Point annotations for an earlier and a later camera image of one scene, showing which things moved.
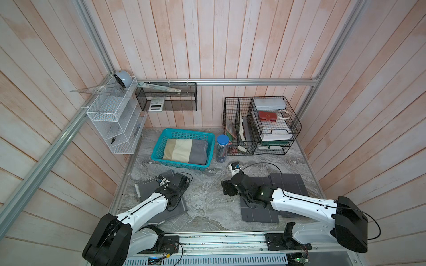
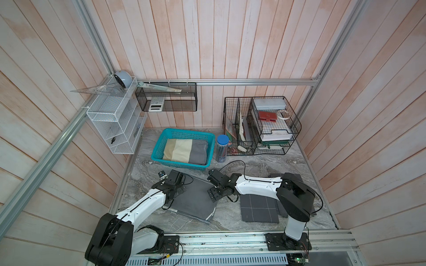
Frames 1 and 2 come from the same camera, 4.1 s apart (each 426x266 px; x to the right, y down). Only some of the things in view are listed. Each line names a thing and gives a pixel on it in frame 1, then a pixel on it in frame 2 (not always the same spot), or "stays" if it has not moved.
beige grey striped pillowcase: x=191 y=151 stays
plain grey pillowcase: x=146 y=188 → x=196 y=202
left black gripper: x=184 y=188 stays
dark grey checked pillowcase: x=257 y=213 stays
